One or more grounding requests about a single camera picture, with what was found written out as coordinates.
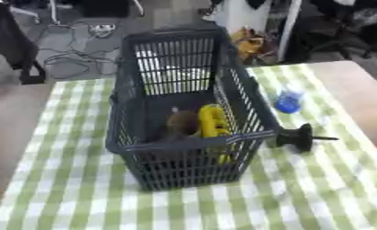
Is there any brown round toy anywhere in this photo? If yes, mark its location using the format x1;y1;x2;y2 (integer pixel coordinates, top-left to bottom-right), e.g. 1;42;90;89
164;107;201;137

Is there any yellow toy banana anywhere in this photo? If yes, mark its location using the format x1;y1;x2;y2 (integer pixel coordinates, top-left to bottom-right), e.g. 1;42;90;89
196;103;234;165

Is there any dark blue plastic basket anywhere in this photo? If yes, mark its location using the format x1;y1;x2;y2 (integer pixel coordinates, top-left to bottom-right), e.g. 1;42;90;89
103;27;283;192

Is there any brown yellow bag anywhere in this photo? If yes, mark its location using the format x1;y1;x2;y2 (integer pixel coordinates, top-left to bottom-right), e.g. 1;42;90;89
229;26;280;66

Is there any white power strip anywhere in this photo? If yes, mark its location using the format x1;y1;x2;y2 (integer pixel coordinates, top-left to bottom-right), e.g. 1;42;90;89
86;23;118;39

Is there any white table leg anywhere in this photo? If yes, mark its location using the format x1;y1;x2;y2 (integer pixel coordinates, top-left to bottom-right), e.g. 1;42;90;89
276;0;305;62

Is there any black floor cable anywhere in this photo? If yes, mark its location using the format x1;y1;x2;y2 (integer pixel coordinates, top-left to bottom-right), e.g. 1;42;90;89
32;21;123;79

